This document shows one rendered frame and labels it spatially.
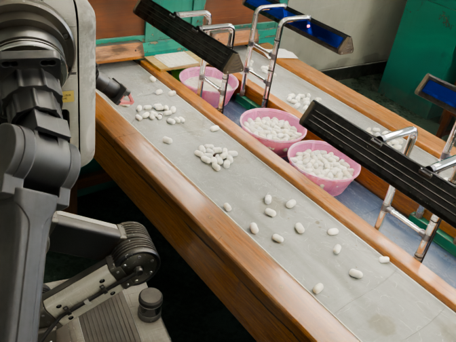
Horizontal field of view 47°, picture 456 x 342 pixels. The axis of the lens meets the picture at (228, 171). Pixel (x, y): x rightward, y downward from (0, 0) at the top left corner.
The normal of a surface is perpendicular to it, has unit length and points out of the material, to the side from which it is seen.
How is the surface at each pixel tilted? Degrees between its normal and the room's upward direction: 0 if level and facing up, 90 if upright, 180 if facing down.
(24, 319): 56
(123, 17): 90
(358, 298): 0
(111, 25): 90
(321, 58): 87
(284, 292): 0
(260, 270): 0
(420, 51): 90
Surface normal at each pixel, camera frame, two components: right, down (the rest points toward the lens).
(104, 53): 0.61, 0.15
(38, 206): 0.81, -0.16
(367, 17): 0.56, 0.52
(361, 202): 0.14, -0.83
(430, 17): -0.81, 0.22
